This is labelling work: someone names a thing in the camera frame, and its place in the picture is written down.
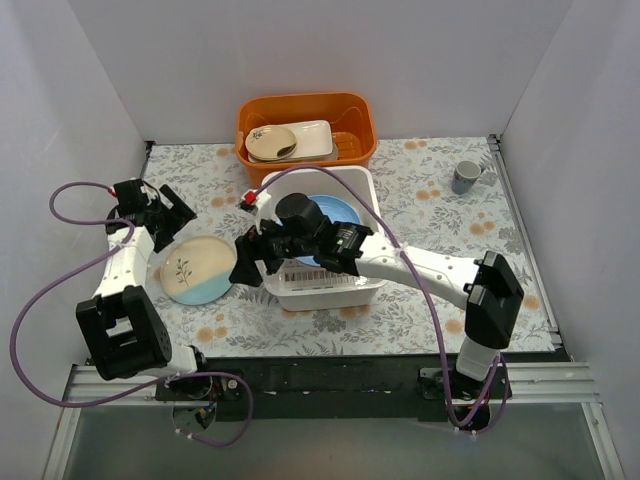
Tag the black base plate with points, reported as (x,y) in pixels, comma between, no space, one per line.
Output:
(332,387)

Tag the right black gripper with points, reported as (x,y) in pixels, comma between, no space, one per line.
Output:
(254,250)

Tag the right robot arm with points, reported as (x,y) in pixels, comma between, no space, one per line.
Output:
(486,289)

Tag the grey ceramic cup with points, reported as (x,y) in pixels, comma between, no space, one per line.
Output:
(465,175)

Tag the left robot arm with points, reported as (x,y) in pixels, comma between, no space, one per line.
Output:
(124,333)

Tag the white plastic bin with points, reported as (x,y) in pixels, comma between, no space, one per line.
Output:
(299,287)

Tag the light blue plate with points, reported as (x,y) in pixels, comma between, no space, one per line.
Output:
(197,271)

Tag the aluminium rail frame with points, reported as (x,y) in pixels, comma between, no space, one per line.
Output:
(522,380)

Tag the orange plastic bin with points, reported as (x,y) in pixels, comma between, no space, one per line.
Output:
(344,116)

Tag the cream round floral dish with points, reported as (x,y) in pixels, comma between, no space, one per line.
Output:
(270,142)

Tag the cream rectangular tray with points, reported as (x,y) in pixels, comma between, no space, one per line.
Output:
(314,141)

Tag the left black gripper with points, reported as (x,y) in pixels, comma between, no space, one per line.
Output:
(167,216)

